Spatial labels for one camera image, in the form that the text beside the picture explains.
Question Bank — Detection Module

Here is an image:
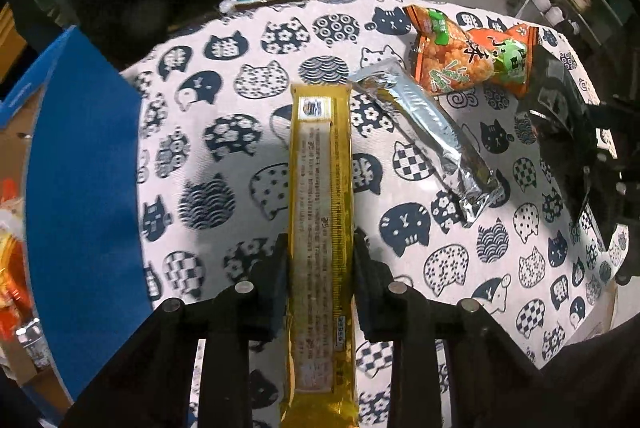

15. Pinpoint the silver foil snack pack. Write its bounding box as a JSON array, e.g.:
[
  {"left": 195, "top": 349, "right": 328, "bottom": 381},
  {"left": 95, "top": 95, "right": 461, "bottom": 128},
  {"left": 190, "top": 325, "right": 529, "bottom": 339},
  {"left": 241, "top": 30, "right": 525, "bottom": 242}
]
[{"left": 348, "top": 59, "right": 499, "bottom": 227}]

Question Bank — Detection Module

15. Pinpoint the yellow long biscuit pack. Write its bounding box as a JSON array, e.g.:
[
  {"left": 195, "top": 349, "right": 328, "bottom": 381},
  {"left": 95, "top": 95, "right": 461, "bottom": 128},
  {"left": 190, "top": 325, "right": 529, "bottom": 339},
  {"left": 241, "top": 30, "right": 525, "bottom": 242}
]
[{"left": 280, "top": 84, "right": 358, "bottom": 427}]

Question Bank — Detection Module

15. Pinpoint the orange rice cracker bag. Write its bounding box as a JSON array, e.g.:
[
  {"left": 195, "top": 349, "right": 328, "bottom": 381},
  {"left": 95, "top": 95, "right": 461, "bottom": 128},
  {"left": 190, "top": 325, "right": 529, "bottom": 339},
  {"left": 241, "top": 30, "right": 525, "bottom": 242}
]
[{"left": 405, "top": 5, "right": 538, "bottom": 98}]

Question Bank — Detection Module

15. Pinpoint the black patterned snack pack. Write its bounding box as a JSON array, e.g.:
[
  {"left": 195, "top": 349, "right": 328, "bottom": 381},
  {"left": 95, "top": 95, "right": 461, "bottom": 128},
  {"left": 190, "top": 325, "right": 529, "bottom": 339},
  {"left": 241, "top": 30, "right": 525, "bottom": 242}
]
[{"left": 518, "top": 44, "right": 597, "bottom": 221}]

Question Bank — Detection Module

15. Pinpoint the red snack bag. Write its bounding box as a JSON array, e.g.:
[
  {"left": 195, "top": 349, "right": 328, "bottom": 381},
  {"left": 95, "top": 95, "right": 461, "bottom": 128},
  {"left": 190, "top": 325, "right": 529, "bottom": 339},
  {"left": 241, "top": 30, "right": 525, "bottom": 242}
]
[{"left": 0, "top": 179, "right": 34, "bottom": 341}]

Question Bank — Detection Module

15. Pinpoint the blue storage box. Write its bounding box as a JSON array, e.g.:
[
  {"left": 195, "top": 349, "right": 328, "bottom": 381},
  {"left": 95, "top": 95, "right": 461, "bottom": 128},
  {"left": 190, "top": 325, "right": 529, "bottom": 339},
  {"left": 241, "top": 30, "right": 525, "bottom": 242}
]
[{"left": 1, "top": 27, "right": 152, "bottom": 399}]

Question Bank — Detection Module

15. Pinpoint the white shoe rack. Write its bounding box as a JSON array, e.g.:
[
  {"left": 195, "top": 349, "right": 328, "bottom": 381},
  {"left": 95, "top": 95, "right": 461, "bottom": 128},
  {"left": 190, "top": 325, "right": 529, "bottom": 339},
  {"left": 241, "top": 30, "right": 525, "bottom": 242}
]
[{"left": 516, "top": 0, "right": 634, "bottom": 54}]

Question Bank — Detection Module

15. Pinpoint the cat pattern tablecloth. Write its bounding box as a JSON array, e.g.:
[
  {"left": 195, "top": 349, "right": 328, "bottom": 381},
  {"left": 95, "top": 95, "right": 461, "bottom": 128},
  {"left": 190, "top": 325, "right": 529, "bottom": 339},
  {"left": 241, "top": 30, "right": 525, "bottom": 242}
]
[{"left": 126, "top": 0, "right": 629, "bottom": 364}]

